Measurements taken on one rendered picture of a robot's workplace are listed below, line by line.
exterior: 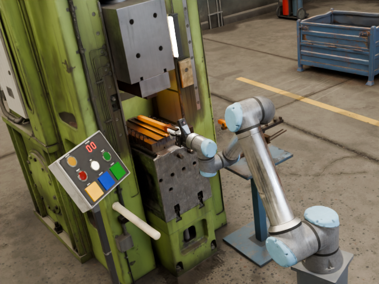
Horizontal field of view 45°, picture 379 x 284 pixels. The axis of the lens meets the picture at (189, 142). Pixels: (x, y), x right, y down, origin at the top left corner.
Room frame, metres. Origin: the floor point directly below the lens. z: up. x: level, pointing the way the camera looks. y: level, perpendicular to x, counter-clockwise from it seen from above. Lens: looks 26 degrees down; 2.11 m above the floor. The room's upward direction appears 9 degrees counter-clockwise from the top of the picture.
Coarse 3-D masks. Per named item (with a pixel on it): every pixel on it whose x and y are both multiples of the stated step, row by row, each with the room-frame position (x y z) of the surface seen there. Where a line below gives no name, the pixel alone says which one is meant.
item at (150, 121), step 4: (140, 116) 2.68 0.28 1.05; (144, 116) 2.67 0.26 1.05; (140, 120) 2.67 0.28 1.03; (144, 120) 2.63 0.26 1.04; (148, 120) 2.59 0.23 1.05; (152, 120) 2.58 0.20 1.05; (152, 124) 2.55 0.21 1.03; (156, 124) 2.52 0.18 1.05; (160, 124) 2.49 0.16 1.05; (164, 124) 2.48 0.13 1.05; (164, 128) 2.43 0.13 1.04; (172, 128) 2.39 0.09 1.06; (176, 128) 2.38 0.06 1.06
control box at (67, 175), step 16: (80, 144) 2.05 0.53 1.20; (96, 144) 2.11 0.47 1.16; (64, 160) 1.92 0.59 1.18; (80, 160) 1.98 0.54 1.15; (96, 160) 2.04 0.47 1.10; (112, 160) 2.10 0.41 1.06; (64, 176) 1.88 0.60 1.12; (96, 176) 1.97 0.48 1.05; (112, 176) 2.03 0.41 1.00; (80, 192) 1.85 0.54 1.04; (80, 208) 1.86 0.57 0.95
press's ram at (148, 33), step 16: (128, 0) 2.61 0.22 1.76; (144, 0) 2.52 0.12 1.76; (160, 0) 2.51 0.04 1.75; (112, 16) 2.40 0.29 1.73; (128, 16) 2.39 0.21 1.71; (144, 16) 2.44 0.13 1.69; (160, 16) 2.50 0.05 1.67; (112, 32) 2.43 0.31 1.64; (128, 32) 2.38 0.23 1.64; (144, 32) 2.43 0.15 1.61; (160, 32) 2.49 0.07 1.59; (112, 48) 2.46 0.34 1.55; (128, 48) 2.37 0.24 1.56; (144, 48) 2.42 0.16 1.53; (160, 48) 2.48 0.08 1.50; (128, 64) 2.36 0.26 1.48; (144, 64) 2.41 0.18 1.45; (160, 64) 2.47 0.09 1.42; (128, 80) 2.37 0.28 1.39
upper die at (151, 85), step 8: (168, 72) 2.50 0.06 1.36; (144, 80) 2.40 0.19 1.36; (152, 80) 2.43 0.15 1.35; (160, 80) 2.46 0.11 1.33; (168, 80) 2.49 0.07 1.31; (120, 88) 2.57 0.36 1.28; (128, 88) 2.49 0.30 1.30; (136, 88) 2.41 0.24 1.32; (144, 88) 2.40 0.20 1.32; (152, 88) 2.43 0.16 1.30; (160, 88) 2.45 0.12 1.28; (144, 96) 2.39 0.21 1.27
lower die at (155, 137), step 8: (128, 120) 2.77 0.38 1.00; (136, 128) 2.63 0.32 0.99; (144, 128) 2.61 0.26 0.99; (160, 128) 2.55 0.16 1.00; (136, 136) 2.53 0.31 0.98; (152, 136) 2.47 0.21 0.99; (160, 136) 2.45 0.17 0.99; (168, 136) 2.45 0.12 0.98; (152, 144) 2.39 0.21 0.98; (160, 144) 2.42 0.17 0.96; (168, 144) 2.45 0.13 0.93
